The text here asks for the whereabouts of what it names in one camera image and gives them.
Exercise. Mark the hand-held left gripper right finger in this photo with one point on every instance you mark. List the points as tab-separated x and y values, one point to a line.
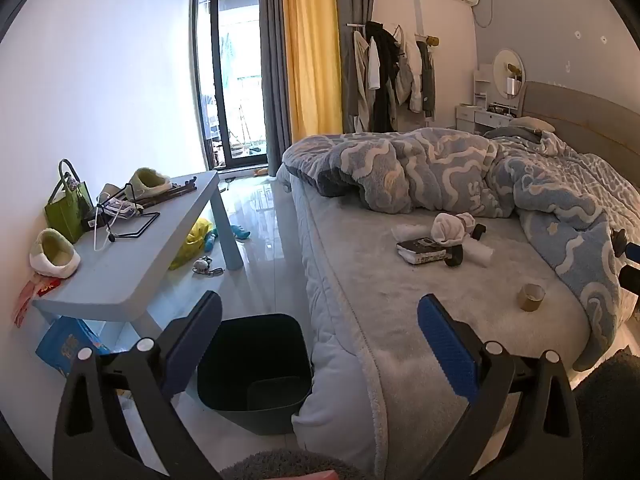
445	347

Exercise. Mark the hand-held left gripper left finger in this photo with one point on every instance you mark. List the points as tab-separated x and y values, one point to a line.
195	345

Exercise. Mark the black trash bin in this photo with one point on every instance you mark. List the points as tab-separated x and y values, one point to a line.
250	355

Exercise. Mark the white sock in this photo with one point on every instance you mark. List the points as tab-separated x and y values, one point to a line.
447	227

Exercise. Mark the bed with grey cover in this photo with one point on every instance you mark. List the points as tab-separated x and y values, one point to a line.
400	310

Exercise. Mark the small black cylinder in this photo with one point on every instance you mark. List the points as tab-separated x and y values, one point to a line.
454	257

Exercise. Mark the brown tape roll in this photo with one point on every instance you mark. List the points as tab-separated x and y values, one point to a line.
531	299

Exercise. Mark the yellow plastic bag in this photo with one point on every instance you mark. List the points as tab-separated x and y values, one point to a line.
192	245

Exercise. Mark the blue plush toy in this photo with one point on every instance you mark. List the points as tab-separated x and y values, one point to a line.
240	232
210	241

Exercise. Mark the light blue low table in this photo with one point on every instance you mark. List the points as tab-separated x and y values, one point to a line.
130	260

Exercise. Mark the small black object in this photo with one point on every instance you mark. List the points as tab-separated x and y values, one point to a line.
479	230

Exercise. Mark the white plastic wrap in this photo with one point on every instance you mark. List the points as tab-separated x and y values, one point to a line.
405	231

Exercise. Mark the blue cardboard box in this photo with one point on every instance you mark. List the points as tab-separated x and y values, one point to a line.
65	347

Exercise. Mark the grey fuzzy cloth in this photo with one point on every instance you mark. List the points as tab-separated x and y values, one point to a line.
280	465

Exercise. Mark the grey padded headboard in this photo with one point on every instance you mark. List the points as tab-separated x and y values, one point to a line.
585	115

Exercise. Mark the small printed box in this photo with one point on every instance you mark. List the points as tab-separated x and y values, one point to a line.
119	208

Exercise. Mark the beige pillow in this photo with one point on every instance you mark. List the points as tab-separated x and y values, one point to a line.
532	124

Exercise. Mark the person's dark fleece clothing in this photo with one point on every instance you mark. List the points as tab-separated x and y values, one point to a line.
610	420

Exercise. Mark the pale green plush slipper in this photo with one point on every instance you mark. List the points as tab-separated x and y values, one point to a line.
150	182
52	257

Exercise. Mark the red snack packet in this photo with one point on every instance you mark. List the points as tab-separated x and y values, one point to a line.
30	296

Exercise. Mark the blue wavy-pattern fleece blanket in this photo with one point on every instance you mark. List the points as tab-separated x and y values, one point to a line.
425	170

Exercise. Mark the green gift bag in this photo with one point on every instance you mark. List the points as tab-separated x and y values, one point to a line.
62	215

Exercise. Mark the white vanity table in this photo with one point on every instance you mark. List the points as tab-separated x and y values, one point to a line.
482	110

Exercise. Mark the round mirror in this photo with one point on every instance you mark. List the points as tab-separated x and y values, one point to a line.
505	67

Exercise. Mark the dark grey garment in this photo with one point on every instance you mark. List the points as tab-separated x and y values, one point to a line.
427	80

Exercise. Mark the glass sliding door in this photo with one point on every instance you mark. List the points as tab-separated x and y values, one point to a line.
235	75

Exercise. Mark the white jacket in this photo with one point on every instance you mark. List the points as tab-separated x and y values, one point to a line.
407	75

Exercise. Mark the black coat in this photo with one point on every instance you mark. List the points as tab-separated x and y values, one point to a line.
385	75

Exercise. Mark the beige coat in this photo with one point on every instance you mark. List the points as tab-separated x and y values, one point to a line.
352	75

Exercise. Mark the yellow curtain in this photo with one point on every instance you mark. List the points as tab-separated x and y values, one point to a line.
312	50

